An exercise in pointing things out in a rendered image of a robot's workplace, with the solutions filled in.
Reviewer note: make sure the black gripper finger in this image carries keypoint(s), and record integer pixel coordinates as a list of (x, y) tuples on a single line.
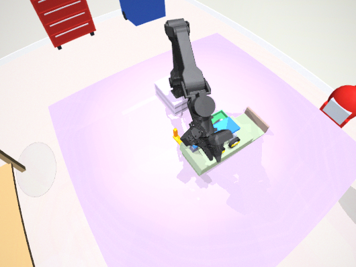
[(217, 151), (208, 151)]

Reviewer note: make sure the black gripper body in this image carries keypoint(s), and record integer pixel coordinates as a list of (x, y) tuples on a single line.
[(215, 137)]

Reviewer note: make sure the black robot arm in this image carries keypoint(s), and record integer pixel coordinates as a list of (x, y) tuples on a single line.
[(187, 79)]

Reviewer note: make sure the green tray floor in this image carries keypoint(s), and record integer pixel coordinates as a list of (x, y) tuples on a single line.
[(218, 116)]

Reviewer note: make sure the small blue trolley with black wheels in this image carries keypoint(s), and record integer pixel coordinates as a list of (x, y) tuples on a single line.
[(228, 123)]

